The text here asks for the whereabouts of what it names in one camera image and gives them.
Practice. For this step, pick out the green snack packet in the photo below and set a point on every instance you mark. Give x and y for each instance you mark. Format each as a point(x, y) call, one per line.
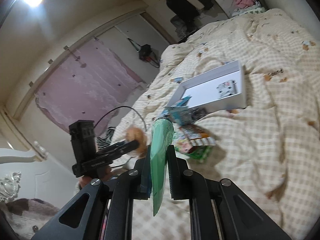
point(196, 149)

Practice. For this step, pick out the brown orange biscuit box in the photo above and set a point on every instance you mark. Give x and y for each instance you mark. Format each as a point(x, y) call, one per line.
point(197, 136)

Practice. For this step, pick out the mint green tube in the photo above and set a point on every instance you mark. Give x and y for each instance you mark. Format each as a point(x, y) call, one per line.
point(162, 135)

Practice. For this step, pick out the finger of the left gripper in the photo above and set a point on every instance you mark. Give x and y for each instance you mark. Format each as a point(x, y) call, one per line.
point(123, 148)

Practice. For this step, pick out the left hand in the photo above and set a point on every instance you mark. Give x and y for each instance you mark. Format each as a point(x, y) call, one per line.
point(102, 175)

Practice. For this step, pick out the dark clear snack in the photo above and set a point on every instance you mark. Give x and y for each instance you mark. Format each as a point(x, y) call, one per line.
point(193, 116)

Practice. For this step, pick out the white ornate headboard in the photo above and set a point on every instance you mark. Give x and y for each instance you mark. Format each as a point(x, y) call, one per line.
point(19, 169)

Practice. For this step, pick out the black white tissue pack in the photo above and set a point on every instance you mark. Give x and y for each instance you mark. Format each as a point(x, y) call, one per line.
point(227, 88)

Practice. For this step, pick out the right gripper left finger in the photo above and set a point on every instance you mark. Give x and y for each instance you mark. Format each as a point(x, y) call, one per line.
point(144, 172)

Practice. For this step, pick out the black hanging bag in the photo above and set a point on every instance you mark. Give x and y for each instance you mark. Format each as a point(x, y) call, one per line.
point(145, 53)

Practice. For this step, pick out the cream checkered bed quilt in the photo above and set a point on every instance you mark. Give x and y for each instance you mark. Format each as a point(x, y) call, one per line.
point(258, 76)

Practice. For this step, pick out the white shallow cardboard box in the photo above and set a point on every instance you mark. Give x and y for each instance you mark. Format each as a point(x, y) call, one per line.
point(203, 89)

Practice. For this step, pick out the blue cartoon girl candy packet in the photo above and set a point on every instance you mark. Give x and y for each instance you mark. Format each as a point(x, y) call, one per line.
point(179, 112)

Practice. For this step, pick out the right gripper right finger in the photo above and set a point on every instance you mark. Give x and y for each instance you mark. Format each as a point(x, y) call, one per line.
point(176, 167)

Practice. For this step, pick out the brown bread bun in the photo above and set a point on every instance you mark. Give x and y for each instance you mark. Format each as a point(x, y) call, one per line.
point(137, 134)

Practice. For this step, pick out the pink lace curtain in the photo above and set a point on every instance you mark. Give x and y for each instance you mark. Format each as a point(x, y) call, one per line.
point(86, 86)

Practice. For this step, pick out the black hanging clothes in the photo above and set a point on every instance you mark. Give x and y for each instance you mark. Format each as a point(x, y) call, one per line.
point(186, 12)

